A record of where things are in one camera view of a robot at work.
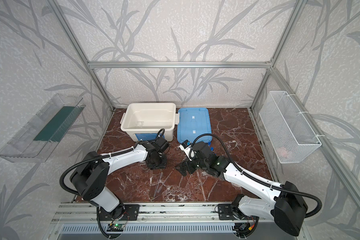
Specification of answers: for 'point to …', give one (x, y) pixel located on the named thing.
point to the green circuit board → (115, 227)
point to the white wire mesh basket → (291, 137)
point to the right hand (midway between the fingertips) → (181, 157)
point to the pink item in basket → (283, 151)
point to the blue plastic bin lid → (193, 122)
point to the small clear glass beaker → (139, 123)
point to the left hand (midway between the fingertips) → (166, 163)
